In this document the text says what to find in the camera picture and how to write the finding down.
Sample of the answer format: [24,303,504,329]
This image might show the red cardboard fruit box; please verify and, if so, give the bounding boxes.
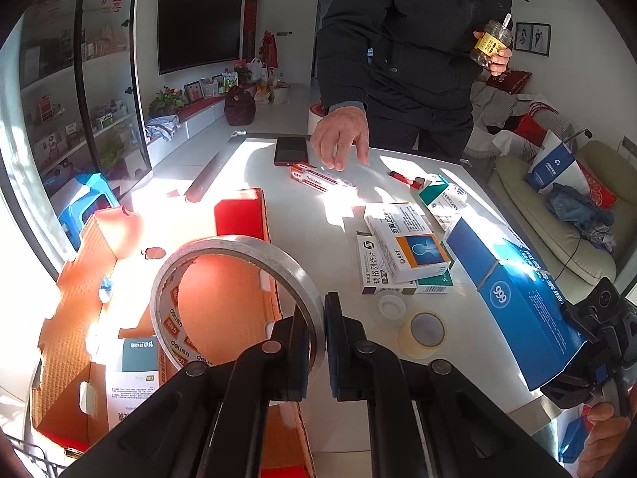
[31,188,325,477]

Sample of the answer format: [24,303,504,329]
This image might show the small clear tape roll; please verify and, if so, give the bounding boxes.
[378,294,407,321]

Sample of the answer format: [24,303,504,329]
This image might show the glass jar yellow label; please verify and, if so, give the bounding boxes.
[471,13,513,69]

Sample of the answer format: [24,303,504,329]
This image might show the white repaglinide medicine box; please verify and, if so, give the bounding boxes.
[356,232,417,296]

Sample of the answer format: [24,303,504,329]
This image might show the bystander right hand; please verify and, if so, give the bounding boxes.
[311,106,369,172]

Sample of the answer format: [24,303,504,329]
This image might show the person in black jacket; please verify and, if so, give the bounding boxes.
[317,0,513,162]

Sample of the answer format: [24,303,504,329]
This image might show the operator right hand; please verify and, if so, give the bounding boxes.
[576,385,636,478]

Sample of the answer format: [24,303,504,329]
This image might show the red lighter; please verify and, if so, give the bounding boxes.
[389,170,423,191]

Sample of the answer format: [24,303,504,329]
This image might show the orange blue white medicine box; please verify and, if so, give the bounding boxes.
[364,203,451,284]

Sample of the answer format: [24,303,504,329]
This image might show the white teal cefixime box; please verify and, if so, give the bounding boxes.
[105,337,160,429]

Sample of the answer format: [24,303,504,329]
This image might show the blue denim clothes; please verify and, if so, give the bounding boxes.
[547,184,617,253]

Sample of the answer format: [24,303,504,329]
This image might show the dark red bag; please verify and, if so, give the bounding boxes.
[223,85,256,126]

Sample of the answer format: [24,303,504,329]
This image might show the teal white medicine box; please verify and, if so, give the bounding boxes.
[418,174,469,232]

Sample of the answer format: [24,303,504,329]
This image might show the potted green plant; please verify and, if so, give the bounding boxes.
[148,86,188,118]

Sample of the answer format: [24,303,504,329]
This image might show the large tape roll red print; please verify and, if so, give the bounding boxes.
[149,235,326,378]

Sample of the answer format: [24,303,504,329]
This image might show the blue plastic stool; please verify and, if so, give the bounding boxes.
[52,173,120,251]

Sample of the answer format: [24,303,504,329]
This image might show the dark red smartphone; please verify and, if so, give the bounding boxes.
[273,136,309,166]

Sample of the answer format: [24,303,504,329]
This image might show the red white ointment box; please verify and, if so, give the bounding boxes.
[289,164,358,194]

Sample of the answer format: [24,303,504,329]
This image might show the white green medicine box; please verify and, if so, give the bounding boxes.
[416,271,453,294]

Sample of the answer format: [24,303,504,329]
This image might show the blue banded medicine box bundle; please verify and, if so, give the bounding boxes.
[446,214,585,391]

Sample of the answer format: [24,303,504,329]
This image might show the bystander left hand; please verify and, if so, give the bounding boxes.
[471,31,512,76]

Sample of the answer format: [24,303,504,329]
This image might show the white blue shopping bag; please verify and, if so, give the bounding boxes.
[525,131,590,195]

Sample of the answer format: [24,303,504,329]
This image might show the black wall television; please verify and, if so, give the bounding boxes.
[156,0,242,74]

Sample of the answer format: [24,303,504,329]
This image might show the red cushion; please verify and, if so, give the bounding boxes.
[486,69,532,95]

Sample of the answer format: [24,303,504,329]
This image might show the beige masking tape roll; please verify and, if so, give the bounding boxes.
[397,311,446,360]

